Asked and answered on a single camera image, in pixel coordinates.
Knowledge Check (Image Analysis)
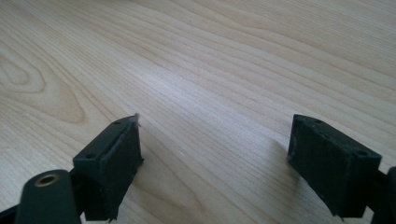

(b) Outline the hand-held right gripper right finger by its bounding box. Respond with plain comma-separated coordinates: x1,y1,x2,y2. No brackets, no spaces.
287,113,383,219

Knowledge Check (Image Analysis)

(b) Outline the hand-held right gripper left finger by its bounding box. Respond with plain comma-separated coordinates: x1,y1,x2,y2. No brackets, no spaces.
72,113,145,222

